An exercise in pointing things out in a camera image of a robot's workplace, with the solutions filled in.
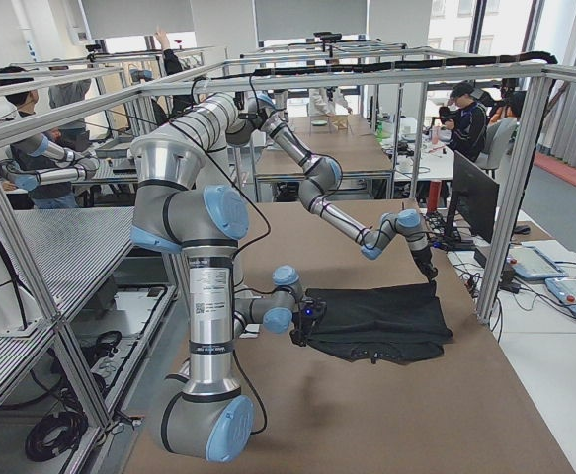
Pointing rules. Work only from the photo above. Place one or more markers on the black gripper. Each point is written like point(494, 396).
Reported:
point(314, 307)
point(425, 262)

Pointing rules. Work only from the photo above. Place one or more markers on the black printed t-shirt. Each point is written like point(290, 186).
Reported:
point(400, 324)

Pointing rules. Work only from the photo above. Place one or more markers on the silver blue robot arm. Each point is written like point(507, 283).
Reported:
point(322, 173)
point(202, 411)

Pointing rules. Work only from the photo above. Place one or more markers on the black computer monitor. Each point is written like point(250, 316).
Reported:
point(474, 198)

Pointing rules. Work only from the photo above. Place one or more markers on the seated person in dark jacket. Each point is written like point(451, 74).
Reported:
point(467, 124)

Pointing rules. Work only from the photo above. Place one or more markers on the standing man with glasses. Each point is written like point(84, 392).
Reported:
point(46, 171)

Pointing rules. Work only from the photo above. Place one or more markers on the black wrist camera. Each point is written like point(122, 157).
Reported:
point(437, 243)
point(312, 310)

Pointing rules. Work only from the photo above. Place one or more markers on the aluminium frame post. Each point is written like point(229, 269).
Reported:
point(513, 192)

